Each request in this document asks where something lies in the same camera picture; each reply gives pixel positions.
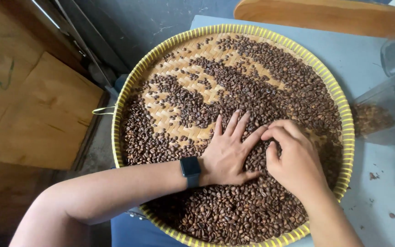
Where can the person's blue trousers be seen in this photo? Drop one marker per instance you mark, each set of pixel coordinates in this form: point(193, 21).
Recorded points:
point(132, 233)

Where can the brown husk crumb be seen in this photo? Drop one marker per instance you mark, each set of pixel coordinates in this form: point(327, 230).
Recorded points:
point(373, 176)

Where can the heap of roasted coffee beans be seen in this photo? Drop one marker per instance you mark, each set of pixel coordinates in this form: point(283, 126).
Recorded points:
point(238, 85)

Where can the person's left hand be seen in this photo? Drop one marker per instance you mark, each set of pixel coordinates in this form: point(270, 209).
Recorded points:
point(228, 161)

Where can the light plywood panel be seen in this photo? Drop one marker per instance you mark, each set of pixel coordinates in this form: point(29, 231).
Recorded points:
point(43, 116)

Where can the plywood sheet with green marks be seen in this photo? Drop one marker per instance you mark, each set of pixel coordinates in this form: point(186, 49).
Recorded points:
point(2, 58)

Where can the black smartwatch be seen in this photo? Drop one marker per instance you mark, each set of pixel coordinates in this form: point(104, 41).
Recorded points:
point(190, 169)

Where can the dark metal frame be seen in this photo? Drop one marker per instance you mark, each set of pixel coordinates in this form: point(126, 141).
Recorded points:
point(84, 44)

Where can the single loose coffee bean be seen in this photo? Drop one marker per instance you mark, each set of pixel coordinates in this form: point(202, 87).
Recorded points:
point(392, 215)

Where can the clear plastic container with husks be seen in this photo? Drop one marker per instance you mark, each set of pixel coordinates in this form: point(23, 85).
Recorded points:
point(375, 113)

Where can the rounded wooden board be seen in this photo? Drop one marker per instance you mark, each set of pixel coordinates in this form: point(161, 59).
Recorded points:
point(321, 17)

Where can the person's right hand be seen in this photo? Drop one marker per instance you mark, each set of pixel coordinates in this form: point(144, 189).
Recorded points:
point(298, 161)

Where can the round woven yellow-rimmed bamboo tray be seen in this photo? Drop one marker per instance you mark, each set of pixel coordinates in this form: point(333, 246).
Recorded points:
point(170, 113)

